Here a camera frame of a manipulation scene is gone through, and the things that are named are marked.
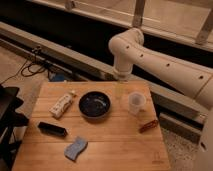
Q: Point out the blue object on floor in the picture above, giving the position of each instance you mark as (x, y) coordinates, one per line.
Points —
(58, 78)

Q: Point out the blue sponge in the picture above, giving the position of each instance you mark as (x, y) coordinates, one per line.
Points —
(73, 150)

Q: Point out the white toothpaste tube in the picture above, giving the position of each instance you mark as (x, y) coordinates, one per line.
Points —
(62, 104)

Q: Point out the red brown hair clip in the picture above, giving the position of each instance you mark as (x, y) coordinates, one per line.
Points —
(148, 126)

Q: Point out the clear plastic cup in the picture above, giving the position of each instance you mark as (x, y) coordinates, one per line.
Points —
(136, 102)

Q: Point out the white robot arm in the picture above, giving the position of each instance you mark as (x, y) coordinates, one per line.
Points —
(194, 82)

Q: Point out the dark blue bowl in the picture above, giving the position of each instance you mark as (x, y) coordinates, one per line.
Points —
(94, 104)

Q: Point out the black rectangular box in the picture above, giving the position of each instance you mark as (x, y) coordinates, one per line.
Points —
(52, 129)

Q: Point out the black chair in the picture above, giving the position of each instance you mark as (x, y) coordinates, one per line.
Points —
(9, 119)

